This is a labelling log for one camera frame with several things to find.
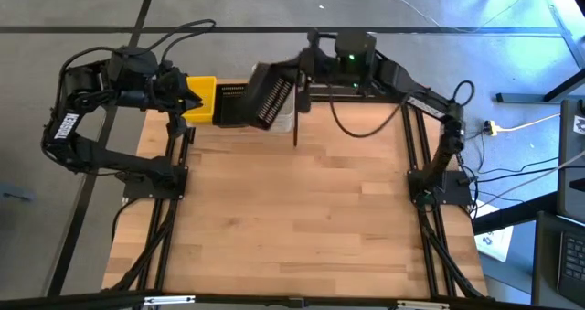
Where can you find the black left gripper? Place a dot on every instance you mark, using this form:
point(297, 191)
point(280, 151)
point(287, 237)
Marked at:
point(171, 90)

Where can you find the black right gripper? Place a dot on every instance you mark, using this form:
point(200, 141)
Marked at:
point(317, 67)

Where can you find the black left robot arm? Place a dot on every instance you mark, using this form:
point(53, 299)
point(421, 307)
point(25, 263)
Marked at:
point(114, 161)

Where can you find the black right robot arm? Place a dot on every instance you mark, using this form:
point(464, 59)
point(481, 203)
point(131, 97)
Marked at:
point(397, 79)

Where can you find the black mounting plate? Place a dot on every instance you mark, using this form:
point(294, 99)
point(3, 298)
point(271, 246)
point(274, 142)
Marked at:
point(329, 90)

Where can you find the yellow power plug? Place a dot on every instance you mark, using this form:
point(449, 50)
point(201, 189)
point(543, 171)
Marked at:
point(490, 127)

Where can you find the black table foot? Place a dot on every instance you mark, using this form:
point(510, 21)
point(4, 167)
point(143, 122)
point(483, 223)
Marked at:
point(521, 98)

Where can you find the black desk support bar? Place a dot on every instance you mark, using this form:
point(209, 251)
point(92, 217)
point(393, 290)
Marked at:
point(512, 214)

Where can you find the white printed paper sheet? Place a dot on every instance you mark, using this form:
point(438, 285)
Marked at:
point(493, 243)

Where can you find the grey metal table leg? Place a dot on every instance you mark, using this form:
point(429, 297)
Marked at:
point(560, 22)

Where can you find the dark grey equipment case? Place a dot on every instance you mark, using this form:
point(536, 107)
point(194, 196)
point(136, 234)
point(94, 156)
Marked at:
point(571, 173)

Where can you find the black laptop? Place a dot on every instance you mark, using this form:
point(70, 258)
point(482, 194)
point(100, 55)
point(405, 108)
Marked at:
point(562, 264)

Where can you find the black aluminium frame crossbar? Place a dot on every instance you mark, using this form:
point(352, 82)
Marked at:
point(356, 99)

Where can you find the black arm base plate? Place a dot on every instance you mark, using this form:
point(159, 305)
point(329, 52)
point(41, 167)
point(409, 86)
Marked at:
point(457, 189)
point(137, 189)

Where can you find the black aluminium frame rails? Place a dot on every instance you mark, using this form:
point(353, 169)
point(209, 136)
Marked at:
point(161, 278)
point(428, 255)

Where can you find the silver metal bracket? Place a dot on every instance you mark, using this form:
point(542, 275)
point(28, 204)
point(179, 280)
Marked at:
point(169, 300)
point(422, 305)

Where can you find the black aluminium frame bar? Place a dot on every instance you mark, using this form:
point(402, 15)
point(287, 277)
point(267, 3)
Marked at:
point(68, 303)

